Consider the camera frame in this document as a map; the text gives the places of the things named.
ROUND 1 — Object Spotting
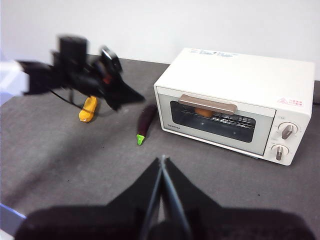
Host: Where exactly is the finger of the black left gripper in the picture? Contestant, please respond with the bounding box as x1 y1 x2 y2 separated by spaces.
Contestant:
107 79 146 101
103 93 145 112

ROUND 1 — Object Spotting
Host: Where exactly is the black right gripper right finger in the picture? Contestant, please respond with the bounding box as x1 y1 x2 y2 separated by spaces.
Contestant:
162 156 316 240

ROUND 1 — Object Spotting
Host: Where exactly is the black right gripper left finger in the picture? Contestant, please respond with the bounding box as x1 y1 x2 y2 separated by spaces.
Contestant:
14 156 163 240

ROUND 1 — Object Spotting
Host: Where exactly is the brown potato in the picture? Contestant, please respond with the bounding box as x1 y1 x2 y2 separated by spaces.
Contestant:
194 106 214 118

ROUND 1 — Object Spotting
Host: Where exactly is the oven door with beige handle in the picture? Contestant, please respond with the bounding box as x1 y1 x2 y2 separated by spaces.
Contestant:
156 92 277 157

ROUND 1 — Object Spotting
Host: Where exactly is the beige oven knob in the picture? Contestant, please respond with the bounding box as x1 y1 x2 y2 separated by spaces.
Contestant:
277 121 298 140
271 143 290 161

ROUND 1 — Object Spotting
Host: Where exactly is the white toaster oven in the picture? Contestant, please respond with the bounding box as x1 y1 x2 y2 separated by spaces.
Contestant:
153 47 316 167

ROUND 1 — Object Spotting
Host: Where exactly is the purple eggplant with green stem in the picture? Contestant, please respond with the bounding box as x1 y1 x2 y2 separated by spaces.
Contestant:
136 104 158 146

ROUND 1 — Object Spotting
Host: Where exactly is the metal wire oven rack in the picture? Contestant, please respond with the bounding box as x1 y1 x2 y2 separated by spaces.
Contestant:
179 108 253 126

